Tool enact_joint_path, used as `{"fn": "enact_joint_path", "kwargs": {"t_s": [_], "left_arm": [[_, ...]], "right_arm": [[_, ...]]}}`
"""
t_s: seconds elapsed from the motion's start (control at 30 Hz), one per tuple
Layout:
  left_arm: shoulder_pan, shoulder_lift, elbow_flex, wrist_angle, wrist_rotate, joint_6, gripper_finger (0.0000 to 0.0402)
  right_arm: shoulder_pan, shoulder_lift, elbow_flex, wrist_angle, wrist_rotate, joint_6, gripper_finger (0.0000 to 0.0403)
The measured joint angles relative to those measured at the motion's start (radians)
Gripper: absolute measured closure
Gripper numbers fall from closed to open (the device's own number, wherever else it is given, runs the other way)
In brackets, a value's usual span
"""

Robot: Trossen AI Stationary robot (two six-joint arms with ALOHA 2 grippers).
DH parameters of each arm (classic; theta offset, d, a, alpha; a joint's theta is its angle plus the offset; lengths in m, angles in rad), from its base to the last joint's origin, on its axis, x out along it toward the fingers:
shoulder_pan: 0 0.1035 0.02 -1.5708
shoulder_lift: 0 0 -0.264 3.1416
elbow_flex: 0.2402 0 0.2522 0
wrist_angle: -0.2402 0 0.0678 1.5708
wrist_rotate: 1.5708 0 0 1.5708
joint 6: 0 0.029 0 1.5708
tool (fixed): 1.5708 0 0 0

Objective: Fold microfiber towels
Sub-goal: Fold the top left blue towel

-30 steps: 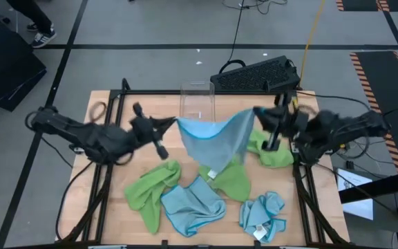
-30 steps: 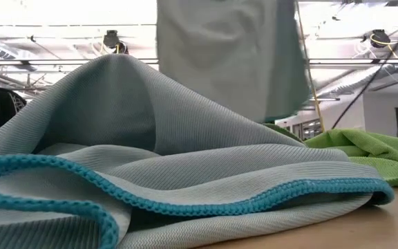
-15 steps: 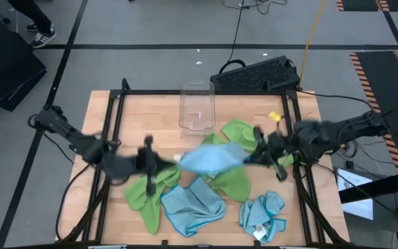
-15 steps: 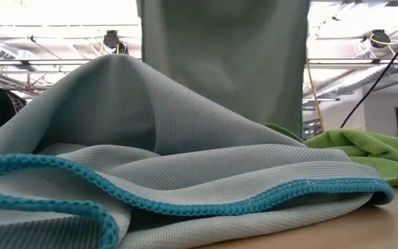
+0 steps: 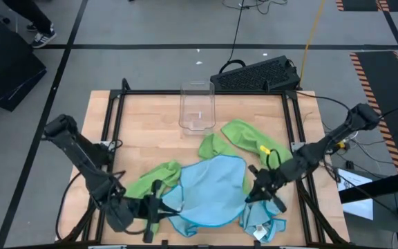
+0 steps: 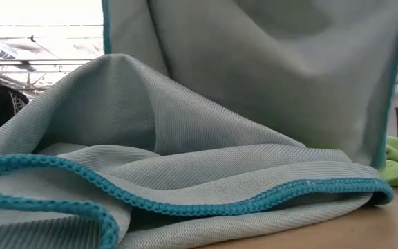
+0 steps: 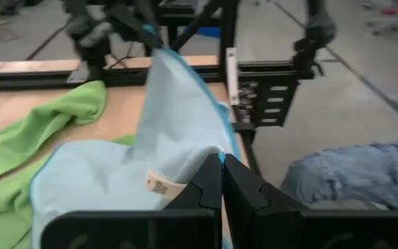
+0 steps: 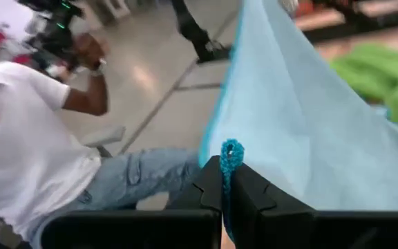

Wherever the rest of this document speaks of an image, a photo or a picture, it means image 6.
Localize light blue microfiber towel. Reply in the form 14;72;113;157
0;53;395;249
101;0;398;170

